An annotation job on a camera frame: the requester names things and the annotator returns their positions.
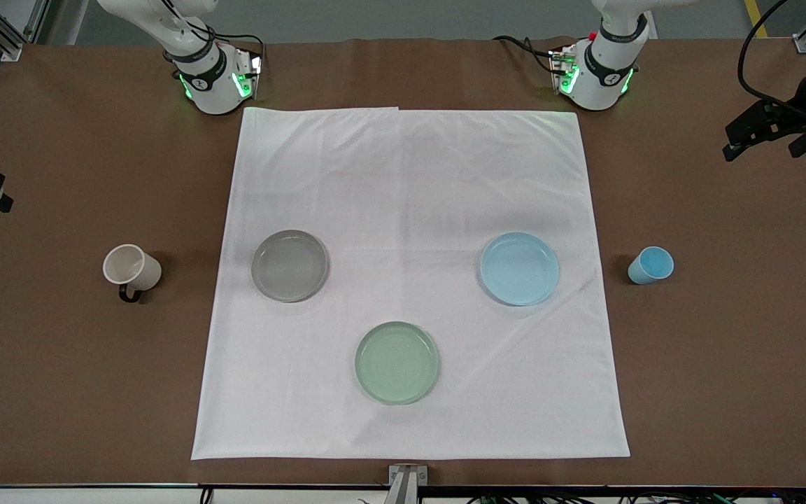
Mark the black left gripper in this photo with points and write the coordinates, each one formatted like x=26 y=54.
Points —
x=786 y=116

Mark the light blue cup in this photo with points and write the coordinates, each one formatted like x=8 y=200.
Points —
x=651 y=266

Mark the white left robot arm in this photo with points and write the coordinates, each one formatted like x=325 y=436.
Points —
x=602 y=80

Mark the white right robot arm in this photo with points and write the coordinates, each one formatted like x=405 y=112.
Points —
x=210 y=84

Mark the light blue round plate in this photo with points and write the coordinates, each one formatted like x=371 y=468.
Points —
x=519 y=269

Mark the gray round plate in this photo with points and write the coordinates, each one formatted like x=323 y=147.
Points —
x=290 y=266

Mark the light green round plate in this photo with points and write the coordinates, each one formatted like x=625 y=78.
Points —
x=397 y=362

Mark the silver base connector panel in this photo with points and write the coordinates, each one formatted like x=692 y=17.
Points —
x=252 y=66
x=560 y=64

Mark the white square cloth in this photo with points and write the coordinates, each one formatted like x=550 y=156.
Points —
x=403 y=196

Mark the metal table edge bracket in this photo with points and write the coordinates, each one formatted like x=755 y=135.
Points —
x=407 y=483

